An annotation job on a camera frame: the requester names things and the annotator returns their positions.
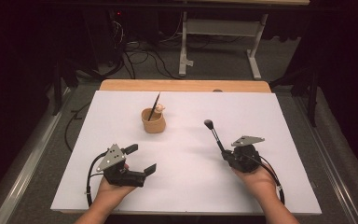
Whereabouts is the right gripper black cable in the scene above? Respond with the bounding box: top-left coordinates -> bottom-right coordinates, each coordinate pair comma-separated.
251,153 -> 286,206

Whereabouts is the person's left hand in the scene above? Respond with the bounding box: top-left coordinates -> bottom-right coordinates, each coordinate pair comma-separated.
97,176 -> 136,203

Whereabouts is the wooden table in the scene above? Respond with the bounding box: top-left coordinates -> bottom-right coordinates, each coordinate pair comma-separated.
99,78 -> 272,93

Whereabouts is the black floor cable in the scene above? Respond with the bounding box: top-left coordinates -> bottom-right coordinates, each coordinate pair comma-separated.
63,101 -> 91,153

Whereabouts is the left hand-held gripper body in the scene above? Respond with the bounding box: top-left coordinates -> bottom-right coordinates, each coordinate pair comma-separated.
96,143 -> 147,188

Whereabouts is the thin black orange-tipped brush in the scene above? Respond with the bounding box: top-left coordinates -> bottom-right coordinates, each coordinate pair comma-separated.
147,91 -> 161,122

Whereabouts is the bundle of black floor cables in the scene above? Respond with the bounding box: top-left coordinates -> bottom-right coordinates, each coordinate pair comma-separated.
108,18 -> 181,80

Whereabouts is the tan cup with figurine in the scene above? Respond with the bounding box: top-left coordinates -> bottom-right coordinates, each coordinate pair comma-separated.
141,103 -> 167,134

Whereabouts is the aluminium floor rail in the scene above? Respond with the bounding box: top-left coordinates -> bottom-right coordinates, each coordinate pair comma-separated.
0,88 -> 73,224
294,96 -> 358,224

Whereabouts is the black metal stand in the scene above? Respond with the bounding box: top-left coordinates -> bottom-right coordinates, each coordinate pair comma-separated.
269,62 -> 320,128
51,59 -> 79,117

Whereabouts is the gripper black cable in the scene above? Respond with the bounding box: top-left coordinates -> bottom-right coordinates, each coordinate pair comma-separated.
85,150 -> 110,208
251,153 -> 286,206

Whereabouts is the black makeup brush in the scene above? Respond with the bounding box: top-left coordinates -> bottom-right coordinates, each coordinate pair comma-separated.
203,119 -> 227,153

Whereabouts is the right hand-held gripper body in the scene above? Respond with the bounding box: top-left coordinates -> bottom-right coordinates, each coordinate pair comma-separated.
229,135 -> 266,174

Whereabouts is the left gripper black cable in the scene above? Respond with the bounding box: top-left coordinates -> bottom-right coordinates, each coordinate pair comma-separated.
85,150 -> 110,208

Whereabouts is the white board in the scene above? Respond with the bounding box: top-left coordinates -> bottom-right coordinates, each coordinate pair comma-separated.
49,90 -> 323,216

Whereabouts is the person's right hand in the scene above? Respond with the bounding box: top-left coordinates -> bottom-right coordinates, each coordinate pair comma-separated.
231,162 -> 278,201

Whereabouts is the white metal desk frame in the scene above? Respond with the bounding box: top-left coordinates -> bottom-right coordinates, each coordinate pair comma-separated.
178,11 -> 269,80

